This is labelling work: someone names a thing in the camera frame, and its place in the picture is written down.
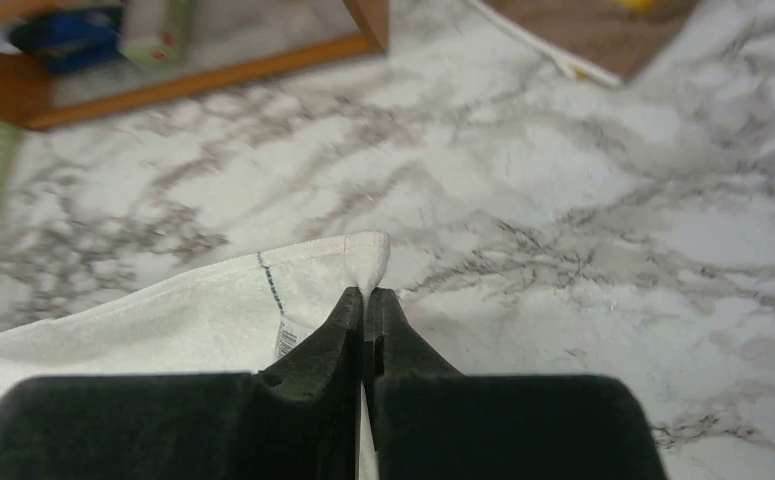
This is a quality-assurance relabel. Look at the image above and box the small green white box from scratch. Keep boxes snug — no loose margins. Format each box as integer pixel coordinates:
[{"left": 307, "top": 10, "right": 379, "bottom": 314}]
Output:
[{"left": 118, "top": 0, "right": 196, "bottom": 69}]

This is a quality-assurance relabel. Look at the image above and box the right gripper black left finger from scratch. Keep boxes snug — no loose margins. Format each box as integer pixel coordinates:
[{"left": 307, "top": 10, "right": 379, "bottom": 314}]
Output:
[{"left": 0, "top": 287, "right": 364, "bottom": 479}]

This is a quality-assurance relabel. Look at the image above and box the blue object lower shelf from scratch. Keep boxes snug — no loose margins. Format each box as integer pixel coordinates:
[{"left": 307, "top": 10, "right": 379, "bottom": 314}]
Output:
[{"left": 8, "top": 3, "right": 124, "bottom": 75}]

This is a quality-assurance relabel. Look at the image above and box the wooden shelf rack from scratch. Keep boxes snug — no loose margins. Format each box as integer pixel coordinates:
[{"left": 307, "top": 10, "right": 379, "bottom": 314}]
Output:
[{"left": 0, "top": 1, "right": 390, "bottom": 130}]

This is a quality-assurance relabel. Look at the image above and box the brown yellow cloth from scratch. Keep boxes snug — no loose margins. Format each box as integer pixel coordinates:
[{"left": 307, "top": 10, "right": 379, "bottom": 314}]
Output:
[{"left": 471, "top": 0, "right": 697, "bottom": 88}]

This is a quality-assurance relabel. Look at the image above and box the white towel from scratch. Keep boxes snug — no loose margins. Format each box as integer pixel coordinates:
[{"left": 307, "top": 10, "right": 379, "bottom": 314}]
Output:
[{"left": 0, "top": 232, "right": 390, "bottom": 479}]

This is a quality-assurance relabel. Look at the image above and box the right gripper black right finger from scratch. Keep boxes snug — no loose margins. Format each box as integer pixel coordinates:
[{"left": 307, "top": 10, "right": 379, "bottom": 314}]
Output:
[{"left": 364, "top": 288, "right": 666, "bottom": 479}]

